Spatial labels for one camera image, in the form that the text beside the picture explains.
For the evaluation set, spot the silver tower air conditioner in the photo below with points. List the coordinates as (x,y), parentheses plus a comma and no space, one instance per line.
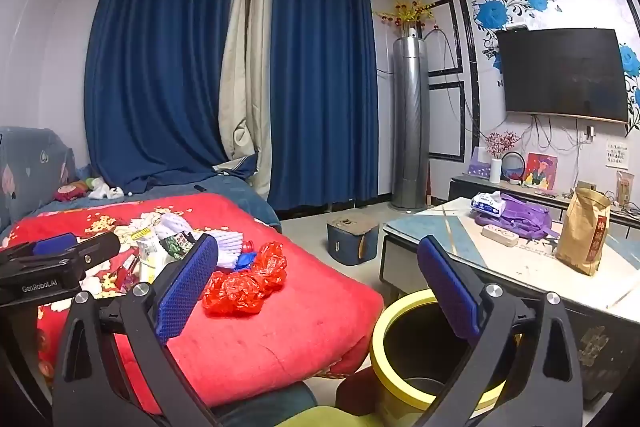
(410,122)

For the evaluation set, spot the white power strip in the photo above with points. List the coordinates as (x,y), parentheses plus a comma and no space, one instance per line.
(499,236)

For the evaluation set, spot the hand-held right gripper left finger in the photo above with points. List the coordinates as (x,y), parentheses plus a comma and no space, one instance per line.
(185,288)

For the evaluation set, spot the red floral blanket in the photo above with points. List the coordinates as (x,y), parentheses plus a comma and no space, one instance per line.
(300,332)

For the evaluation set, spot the beige hanging packet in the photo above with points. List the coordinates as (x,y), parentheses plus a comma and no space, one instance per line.
(625,189)

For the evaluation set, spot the white vase pink flowers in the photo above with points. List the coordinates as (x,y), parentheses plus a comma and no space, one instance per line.
(495,169)

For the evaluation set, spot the red plush toy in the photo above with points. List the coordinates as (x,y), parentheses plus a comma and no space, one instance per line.
(70,192)

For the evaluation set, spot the wall socket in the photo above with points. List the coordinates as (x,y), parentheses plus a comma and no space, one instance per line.
(590,133)

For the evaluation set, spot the colourful snack wrapper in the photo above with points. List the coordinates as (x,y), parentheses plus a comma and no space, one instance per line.
(129,274)

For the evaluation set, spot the wide blue curtain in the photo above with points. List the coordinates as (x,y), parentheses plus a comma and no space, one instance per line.
(150,57)

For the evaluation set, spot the black wall television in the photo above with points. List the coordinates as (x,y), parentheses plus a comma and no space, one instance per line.
(562,74)

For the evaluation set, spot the purple box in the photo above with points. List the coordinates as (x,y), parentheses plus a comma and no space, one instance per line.
(477,164)

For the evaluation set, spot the narrow blue curtain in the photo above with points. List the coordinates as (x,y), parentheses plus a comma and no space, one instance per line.
(320,82)

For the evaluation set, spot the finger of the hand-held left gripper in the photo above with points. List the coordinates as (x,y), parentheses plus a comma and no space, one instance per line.
(97,248)
(52,243)

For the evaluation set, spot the brown paper bag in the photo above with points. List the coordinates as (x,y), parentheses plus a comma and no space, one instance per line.
(582,232)

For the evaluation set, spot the yellow round trash bin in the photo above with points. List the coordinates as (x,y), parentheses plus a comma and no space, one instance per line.
(387,337)

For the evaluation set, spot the colourful painting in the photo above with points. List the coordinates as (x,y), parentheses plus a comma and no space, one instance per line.
(540,172)

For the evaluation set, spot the round sand art frame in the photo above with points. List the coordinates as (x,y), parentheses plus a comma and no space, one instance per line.
(512,167)

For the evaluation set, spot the dark green snack packet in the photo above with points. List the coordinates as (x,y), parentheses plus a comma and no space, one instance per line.
(177,244)

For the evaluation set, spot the red plastic bag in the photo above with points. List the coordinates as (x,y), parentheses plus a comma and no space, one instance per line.
(240,289)

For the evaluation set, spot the dark television cabinet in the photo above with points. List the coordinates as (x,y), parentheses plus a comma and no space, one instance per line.
(462,189)

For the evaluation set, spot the lavender foam net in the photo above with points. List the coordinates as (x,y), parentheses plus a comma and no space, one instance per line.
(220,247)

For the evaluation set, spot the white wall notice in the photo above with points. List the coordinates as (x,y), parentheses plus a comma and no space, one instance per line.
(617,153)

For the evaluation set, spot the blue denim cloth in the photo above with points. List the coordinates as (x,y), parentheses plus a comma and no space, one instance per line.
(235,189)

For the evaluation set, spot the white crumpled cloth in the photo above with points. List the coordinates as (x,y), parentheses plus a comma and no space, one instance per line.
(106,191)

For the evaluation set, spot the purple backpack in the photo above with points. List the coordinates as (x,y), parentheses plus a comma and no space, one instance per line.
(525,217)

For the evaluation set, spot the beige curtain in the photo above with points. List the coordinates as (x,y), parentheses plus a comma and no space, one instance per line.
(235,107)

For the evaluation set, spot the dark teal cloth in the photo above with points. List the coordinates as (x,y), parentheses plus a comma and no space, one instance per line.
(270,407)

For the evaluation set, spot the tissue pack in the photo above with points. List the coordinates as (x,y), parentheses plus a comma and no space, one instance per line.
(487,203)

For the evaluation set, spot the grey printed sofa cover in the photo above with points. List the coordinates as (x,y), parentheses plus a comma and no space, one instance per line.
(30,172)

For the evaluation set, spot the yellow artificial flowers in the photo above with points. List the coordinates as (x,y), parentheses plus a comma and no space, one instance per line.
(406,11)

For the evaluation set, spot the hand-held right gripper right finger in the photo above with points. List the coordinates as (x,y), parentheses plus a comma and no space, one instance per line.
(450,293)

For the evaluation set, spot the marble coffee table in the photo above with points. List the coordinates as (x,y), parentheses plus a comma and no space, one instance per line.
(525,262)

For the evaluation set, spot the blue storage stool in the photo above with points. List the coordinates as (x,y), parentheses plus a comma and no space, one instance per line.
(350,242)

